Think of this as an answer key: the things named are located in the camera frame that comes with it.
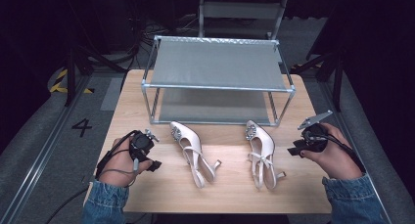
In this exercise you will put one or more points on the pale pink slingback heel shoe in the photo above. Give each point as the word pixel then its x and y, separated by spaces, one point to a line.
pixel 262 152
pixel 191 149

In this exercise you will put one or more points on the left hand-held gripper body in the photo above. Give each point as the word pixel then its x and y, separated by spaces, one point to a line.
pixel 141 145

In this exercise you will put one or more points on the yellow black floor tape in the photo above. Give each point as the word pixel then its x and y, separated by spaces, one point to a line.
pixel 58 85

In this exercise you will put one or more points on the metal floor rail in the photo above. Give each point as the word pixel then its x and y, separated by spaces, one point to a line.
pixel 39 158
pixel 350 132

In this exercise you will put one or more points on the grey metal frame stand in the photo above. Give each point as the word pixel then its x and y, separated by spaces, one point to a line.
pixel 241 10

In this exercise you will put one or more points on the person's right hand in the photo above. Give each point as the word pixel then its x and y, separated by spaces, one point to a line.
pixel 337 157

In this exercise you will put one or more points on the black tripod stand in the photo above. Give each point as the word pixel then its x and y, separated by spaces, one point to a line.
pixel 337 77
pixel 71 74

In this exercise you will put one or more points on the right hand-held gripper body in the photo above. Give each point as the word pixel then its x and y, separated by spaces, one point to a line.
pixel 313 136

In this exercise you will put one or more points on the person's left hand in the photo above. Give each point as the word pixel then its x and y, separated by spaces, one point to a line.
pixel 119 167

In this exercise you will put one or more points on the metal frame shoe rack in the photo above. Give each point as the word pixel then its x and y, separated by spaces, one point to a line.
pixel 217 66

